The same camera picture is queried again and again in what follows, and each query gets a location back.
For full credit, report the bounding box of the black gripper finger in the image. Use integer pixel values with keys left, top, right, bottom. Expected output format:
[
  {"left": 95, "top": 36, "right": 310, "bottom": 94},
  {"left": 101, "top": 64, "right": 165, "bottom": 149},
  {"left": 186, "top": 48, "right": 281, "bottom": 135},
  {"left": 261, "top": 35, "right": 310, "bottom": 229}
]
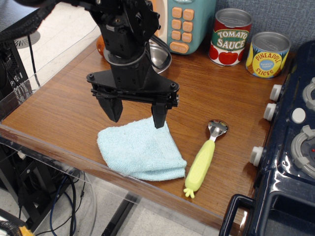
[
  {"left": 96, "top": 95, "right": 123, "bottom": 122},
  {"left": 151, "top": 103, "right": 167, "bottom": 129}
]

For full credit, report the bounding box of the dark blue toy stove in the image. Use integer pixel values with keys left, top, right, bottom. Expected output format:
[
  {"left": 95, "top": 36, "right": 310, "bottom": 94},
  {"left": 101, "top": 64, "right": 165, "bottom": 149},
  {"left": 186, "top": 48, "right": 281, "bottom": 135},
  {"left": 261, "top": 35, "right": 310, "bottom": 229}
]
[{"left": 220, "top": 41, "right": 315, "bottom": 236}]

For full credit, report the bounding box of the pineapple slices toy can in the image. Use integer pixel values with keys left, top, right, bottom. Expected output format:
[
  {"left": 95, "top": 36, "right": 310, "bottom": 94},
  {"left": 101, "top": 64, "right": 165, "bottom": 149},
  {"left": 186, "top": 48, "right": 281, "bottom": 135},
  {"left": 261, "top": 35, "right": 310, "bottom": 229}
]
[{"left": 246, "top": 31, "right": 291, "bottom": 79}]

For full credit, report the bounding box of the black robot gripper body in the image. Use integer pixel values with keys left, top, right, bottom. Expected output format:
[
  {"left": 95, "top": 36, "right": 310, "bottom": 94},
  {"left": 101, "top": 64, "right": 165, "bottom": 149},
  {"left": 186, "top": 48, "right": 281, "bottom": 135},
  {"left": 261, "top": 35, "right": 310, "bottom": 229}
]
[{"left": 87, "top": 49, "right": 179, "bottom": 107}]

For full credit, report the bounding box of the black computer tower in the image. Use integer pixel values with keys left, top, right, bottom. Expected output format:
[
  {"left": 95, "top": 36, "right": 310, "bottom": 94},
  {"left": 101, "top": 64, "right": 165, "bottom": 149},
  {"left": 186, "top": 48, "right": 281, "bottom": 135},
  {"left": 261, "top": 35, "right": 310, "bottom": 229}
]
[{"left": 0, "top": 40, "right": 32, "bottom": 104}]

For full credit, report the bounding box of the teal toy microwave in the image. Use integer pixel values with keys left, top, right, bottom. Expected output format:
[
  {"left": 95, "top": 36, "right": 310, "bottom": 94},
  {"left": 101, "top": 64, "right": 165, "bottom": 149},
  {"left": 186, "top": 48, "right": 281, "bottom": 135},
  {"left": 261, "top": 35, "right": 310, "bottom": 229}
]
[{"left": 152, "top": 0, "right": 217, "bottom": 55}]

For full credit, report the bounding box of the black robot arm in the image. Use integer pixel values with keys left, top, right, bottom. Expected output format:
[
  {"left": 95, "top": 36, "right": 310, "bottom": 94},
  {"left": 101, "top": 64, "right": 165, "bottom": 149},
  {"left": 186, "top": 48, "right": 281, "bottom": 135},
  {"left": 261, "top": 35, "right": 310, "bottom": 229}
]
[{"left": 70, "top": 0, "right": 179, "bottom": 128}]

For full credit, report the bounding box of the blue floor cable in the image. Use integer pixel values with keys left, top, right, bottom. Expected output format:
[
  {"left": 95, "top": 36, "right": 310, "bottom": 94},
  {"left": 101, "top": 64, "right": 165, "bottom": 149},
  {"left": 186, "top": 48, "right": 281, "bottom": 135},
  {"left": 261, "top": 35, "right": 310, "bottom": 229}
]
[{"left": 49, "top": 172, "right": 77, "bottom": 236}]

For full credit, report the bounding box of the spoon with yellow handle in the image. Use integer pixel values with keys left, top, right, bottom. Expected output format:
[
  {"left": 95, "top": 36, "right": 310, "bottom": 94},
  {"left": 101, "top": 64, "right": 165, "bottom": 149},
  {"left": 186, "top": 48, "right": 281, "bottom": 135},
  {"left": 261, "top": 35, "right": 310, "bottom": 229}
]
[{"left": 183, "top": 120, "right": 228, "bottom": 199}]

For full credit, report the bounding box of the light blue folded cloth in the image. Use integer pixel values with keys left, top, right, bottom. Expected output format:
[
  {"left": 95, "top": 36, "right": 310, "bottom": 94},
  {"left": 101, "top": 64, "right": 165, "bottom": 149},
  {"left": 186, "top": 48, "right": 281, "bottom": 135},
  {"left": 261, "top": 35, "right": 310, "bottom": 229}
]
[{"left": 97, "top": 117, "right": 187, "bottom": 181}]

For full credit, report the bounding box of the tomato sauce toy can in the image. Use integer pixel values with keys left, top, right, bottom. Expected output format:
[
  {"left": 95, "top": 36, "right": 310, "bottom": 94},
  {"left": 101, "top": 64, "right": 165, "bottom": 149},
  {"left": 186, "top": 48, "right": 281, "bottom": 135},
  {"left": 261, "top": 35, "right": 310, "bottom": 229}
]
[{"left": 209, "top": 8, "right": 253, "bottom": 66}]

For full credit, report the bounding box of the black table leg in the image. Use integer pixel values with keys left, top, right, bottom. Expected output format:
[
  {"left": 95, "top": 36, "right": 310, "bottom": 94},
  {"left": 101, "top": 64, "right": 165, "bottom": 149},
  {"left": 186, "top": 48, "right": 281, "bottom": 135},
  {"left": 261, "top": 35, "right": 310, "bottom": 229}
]
[{"left": 101, "top": 200, "right": 134, "bottom": 236}]

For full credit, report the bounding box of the silver metal pot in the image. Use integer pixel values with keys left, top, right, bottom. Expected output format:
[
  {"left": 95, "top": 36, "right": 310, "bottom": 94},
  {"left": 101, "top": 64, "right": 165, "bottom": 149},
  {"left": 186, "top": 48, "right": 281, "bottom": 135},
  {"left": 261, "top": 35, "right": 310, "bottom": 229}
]
[{"left": 149, "top": 40, "right": 172, "bottom": 75}]

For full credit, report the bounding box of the plush toy mushroom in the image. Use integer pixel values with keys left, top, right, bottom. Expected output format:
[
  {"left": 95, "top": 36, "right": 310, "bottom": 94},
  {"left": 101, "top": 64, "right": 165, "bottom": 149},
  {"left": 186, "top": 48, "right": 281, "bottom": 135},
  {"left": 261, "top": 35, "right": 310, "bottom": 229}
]
[{"left": 96, "top": 35, "right": 105, "bottom": 57}]

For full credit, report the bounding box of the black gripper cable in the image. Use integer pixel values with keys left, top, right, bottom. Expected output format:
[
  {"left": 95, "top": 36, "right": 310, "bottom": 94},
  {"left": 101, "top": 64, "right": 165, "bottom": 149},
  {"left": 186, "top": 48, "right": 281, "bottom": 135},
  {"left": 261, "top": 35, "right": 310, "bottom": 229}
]
[{"left": 149, "top": 34, "right": 172, "bottom": 70}]

